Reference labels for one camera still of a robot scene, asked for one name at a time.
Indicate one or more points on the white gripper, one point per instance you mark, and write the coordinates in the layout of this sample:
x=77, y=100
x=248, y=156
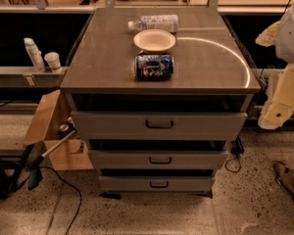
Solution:
x=291, y=38

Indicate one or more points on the grey top drawer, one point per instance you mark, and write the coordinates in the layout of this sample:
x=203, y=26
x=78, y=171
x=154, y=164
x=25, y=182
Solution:
x=158, y=126

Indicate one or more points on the grey drawer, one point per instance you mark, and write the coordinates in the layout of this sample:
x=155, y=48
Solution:
x=119, y=159
x=158, y=126
x=156, y=184

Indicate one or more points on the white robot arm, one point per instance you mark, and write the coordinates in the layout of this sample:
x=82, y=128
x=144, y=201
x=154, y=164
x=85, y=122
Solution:
x=284, y=42

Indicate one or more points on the grey drawer cabinet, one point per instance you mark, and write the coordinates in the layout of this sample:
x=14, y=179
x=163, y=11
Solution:
x=210, y=75

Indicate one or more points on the grey bottom drawer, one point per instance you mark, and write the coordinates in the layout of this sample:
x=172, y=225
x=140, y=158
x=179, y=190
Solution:
x=156, y=184

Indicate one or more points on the grey middle drawer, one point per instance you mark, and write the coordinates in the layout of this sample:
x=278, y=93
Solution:
x=119, y=159

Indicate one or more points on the blue soda can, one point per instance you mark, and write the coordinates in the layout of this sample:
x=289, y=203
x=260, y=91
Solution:
x=153, y=67

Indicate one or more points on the white bowl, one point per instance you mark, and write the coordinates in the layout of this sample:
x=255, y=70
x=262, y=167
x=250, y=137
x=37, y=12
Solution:
x=154, y=41

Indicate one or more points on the clear plastic water bottle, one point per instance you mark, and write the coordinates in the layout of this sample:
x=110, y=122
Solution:
x=167, y=23

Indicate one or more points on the white paper cup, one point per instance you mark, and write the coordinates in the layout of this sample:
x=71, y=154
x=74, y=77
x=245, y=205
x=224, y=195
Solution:
x=53, y=61

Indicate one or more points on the cardboard box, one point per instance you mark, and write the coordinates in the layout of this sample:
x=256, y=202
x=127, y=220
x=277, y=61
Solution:
x=53, y=110

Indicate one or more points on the white spray bottle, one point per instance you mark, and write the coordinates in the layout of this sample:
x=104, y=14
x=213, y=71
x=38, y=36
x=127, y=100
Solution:
x=34, y=54

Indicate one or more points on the grey side shelf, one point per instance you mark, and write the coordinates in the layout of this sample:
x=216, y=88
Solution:
x=24, y=77

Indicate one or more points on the black equipment on left floor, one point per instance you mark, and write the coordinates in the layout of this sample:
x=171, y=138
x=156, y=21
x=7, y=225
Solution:
x=9, y=174

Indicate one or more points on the metal rod with black handle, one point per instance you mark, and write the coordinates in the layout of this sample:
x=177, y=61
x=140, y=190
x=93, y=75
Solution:
x=33, y=168

